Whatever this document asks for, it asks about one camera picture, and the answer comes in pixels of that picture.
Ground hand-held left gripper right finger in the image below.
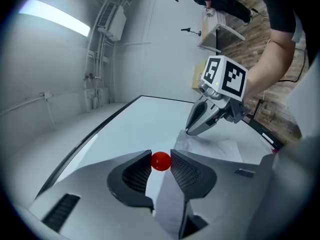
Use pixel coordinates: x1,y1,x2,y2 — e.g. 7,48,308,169
170,148,276,240

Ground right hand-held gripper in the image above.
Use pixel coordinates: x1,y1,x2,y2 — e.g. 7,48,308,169
185,55,251,136

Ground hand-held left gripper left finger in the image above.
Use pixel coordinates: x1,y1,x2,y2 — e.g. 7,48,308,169
28,148,173,240

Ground red round magnet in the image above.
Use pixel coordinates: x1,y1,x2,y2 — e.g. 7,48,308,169
150,151,172,172

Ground black-framed whiteboard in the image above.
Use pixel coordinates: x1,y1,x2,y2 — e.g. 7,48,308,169
34,94,286,202

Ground person's right forearm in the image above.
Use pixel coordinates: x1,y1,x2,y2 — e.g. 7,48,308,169
243,29,300,107

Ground cardboard box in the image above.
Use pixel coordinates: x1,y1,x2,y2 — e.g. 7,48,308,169
191,61,208,90

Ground white wooden table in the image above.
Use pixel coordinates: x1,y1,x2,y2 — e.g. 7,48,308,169
197,8,247,54

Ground white air conditioner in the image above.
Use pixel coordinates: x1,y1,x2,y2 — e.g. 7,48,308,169
96,5,127,42

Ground person's black shirt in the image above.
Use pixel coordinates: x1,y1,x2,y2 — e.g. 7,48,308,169
254,0,319,66

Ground long ceiling light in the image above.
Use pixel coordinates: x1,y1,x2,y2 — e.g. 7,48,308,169
18,0,91,37

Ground black floor cable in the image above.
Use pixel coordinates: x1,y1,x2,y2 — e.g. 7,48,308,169
276,47,309,84

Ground white wall pipes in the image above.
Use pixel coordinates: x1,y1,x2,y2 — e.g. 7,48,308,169
83,0,152,112

